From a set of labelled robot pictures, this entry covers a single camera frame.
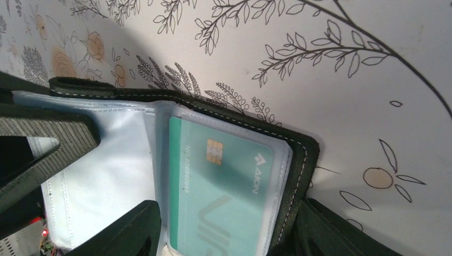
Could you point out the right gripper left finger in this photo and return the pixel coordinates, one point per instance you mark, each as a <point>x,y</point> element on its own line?
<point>135,233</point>

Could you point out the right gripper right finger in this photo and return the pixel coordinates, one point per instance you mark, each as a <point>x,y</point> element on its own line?
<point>320,231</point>

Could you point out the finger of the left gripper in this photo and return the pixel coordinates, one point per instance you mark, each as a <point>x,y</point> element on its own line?
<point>36,144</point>

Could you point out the black leather card holder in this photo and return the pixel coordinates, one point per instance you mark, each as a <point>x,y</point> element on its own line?
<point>133,162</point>

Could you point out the floral table mat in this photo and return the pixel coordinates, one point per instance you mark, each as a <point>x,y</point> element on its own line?
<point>369,80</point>

